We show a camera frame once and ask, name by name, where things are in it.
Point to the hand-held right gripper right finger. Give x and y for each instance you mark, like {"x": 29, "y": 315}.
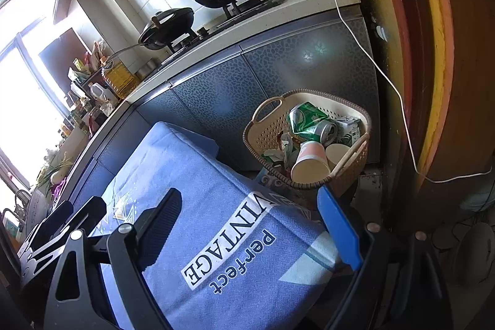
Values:
{"x": 340, "y": 229}

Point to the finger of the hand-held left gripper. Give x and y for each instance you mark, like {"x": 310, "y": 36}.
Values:
{"x": 83, "y": 214}
{"x": 62, "y": 210}

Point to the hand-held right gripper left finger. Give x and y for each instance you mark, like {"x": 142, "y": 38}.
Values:
{"x": 162, "y": 225}

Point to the white printed cup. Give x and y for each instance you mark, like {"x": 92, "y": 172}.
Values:
{"x": 338, "y": 156}

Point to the pink paper cup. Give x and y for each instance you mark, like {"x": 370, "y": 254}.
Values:
{"x": 309, "y": 159}

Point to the green white milk carton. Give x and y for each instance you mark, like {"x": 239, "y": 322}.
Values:
{"x": 350, "y": 128}

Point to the green drink can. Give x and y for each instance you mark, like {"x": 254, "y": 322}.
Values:
{"x": 307, "y": 119}

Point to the beige plastic basket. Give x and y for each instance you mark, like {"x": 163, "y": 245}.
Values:
{"x": 270, "y": 121}

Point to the purple cloth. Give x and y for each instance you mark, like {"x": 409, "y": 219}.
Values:
{"x": 58, "y": 188}

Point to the white patterned basin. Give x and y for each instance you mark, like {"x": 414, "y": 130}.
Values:
{"x": 38, "y": 202}

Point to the green scallions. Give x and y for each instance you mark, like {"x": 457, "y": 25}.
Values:
{"x": 54, "y": 169}

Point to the blue printed tablecloth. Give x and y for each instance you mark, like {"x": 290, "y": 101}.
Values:
{"x": 216, "y": 206}

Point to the row of condiment bottles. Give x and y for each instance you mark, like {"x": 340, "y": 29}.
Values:
{"x": 83, "y": 109}

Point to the kitchen window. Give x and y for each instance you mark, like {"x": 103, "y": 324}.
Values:
{"x": 23, "y": 101}

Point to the white plastic jug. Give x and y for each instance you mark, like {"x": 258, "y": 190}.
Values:
{"x": 101, "y": 94}

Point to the yellow cooking oil bottle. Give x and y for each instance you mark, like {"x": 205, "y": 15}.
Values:
{"x": 122, "y": 80}

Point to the small steel cup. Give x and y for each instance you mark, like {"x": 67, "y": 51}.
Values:
{"x": 144, "y": 70}

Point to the pile of food packets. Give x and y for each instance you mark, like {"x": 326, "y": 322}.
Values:
{"x": 94, "y": 55}

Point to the steel ladle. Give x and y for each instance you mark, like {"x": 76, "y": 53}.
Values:
{"x": 123, "y": 50}

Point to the black wok with wooden knob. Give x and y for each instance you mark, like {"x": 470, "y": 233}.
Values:
{"x": 170, "y": 26}

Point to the wooden door frame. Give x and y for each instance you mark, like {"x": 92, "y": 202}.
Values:
{"x": 402, "y": 5}

